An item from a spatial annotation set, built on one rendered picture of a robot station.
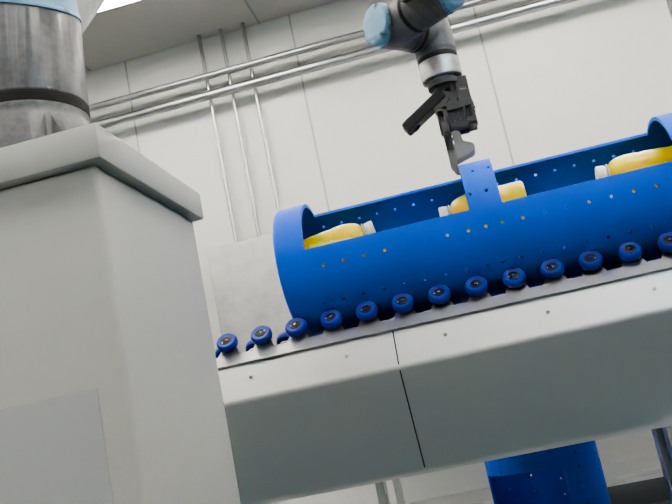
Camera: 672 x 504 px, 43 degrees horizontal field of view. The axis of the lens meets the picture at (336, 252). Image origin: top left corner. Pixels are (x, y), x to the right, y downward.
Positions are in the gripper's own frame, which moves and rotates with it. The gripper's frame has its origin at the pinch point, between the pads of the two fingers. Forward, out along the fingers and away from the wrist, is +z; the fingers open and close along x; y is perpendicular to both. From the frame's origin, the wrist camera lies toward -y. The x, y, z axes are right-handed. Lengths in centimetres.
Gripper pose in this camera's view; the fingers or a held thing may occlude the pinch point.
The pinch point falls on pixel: (454, 169)
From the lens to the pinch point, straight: 186.5
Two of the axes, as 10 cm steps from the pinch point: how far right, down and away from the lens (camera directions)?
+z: 2.0, 9.6, -2.0
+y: 9.6, -2.3, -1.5
